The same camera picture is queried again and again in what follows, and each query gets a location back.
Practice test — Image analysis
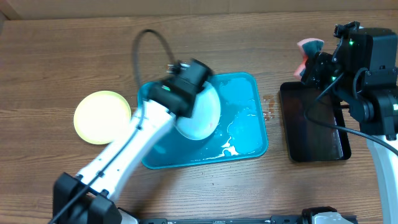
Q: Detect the red and green sponge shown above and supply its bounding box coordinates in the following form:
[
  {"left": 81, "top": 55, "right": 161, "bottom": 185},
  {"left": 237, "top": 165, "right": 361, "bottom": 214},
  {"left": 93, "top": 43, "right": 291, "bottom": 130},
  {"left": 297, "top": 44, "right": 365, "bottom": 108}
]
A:
[{"left": 294, "top": 38, "right": 324, "bottom": 80}]

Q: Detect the blue-rimmed plate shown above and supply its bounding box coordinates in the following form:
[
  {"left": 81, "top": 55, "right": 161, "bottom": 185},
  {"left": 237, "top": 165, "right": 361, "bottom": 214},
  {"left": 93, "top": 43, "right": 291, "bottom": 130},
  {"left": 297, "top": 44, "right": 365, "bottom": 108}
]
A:
[{"left": 176, "top": 82, "right": 221, "bottom": 141}]

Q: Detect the green-rimmed plate front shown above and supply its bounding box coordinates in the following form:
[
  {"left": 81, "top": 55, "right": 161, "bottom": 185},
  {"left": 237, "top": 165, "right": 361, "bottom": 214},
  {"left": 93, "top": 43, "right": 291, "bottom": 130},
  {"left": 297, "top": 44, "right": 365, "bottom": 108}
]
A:
[{"left": 73, "top": 91, "right": 131, "bottom": 145}]

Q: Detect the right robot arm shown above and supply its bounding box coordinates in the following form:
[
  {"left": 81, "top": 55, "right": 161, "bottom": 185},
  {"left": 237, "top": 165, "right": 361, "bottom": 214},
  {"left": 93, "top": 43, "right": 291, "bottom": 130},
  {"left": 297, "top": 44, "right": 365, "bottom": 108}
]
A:
[{"left": 294, "top": 21, "right": 397, "bottom": 223}]

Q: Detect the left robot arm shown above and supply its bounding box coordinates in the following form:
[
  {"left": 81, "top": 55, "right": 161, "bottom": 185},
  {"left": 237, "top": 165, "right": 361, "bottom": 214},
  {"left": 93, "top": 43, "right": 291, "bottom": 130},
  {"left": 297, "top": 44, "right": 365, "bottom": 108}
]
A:
[{"left": 51, "top": 59, "right": 213, "bottom": 224}]

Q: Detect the black plastic tray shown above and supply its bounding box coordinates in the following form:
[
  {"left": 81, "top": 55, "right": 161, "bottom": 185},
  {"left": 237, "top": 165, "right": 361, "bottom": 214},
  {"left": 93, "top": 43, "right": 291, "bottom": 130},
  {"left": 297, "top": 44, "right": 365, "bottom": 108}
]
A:
[{"left": 279, "top": 82, "right": 351, "bottom": 162}]

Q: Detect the teal plastic tray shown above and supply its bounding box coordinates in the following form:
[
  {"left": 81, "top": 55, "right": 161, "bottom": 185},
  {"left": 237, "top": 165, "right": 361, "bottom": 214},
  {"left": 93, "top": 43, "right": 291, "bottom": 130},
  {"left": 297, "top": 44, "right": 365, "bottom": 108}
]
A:
[{"left": 142, "top": 72, "right": 269, "bottom": 169}]

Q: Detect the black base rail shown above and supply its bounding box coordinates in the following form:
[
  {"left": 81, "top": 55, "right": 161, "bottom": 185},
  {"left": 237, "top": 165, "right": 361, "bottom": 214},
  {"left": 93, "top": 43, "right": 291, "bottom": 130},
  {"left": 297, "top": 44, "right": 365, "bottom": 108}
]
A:
[{"left": 124, "top": 214, "right": 358, "bottom": 224}]

